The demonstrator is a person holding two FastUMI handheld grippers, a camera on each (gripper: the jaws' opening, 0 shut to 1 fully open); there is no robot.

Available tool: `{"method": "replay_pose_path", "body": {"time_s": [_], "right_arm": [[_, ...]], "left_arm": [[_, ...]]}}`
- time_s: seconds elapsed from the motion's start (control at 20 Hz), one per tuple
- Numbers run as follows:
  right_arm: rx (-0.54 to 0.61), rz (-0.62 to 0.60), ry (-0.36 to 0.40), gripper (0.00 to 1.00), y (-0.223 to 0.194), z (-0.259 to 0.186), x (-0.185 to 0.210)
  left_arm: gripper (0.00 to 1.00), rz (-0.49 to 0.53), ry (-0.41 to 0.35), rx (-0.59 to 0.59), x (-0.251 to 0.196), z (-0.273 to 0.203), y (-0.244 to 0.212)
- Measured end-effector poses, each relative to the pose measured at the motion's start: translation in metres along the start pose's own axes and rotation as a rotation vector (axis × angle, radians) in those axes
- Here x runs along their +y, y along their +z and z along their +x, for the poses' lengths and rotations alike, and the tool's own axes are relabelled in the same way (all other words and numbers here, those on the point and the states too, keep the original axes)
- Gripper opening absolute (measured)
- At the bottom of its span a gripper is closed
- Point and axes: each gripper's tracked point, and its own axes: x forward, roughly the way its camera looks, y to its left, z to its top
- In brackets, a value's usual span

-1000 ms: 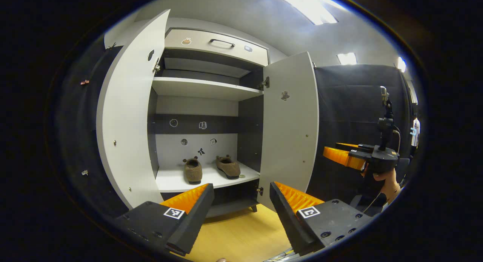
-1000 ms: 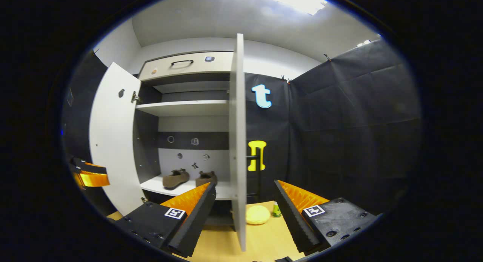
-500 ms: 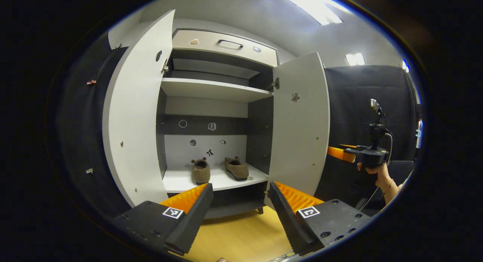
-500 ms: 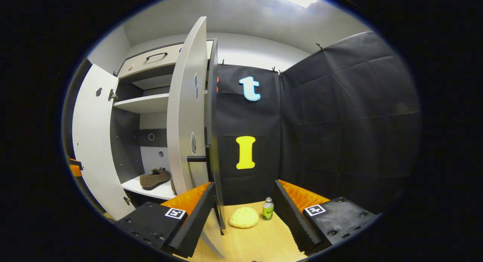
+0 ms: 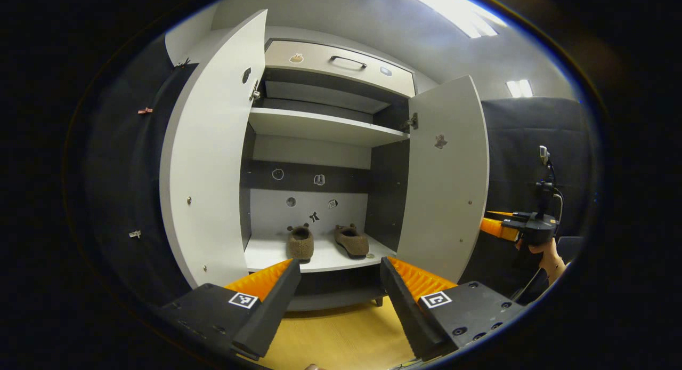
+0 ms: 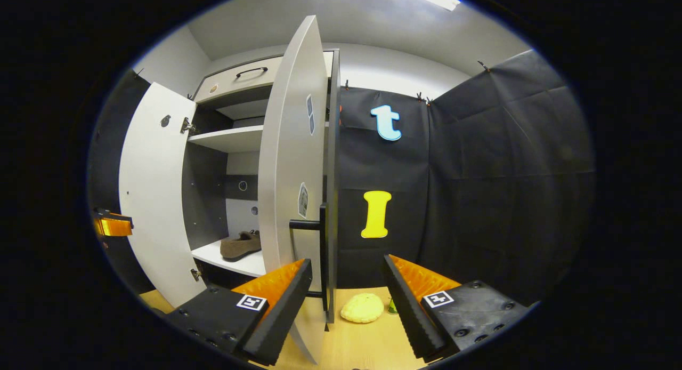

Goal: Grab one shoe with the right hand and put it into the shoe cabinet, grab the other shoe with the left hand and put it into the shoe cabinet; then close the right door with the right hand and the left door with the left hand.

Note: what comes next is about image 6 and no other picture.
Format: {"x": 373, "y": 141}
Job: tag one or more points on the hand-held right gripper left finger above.
{"x": 282, "y": 311}

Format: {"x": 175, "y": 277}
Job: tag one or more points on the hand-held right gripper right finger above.
{"x": 413, "y": 311}

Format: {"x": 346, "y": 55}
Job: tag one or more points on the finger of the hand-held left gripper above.
{"x": 114, "y": 226}

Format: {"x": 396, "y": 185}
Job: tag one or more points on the brown fuzzy shoe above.
{"x": 240, "y": 246}

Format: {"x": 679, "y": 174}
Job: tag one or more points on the grey white shoe cabinet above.
{"x": 229, "y": 139}

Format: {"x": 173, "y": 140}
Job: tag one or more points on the metal door hinge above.
{"x": 196, "y": 274}
{"x": 186, "y": 126}

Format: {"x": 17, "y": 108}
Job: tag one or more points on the beige cabinet drawer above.
{"x": 234, "y": 85}

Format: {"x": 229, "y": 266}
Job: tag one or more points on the small green object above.
{"x": 392, "y": 306}

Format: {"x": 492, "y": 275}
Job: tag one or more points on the yellow soft round object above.
{"x": 362, "y": 307}

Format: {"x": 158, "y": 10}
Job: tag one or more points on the black backdrop cloth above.
{"x": 506, "y": 188}
{"x": 109, "y": 162}

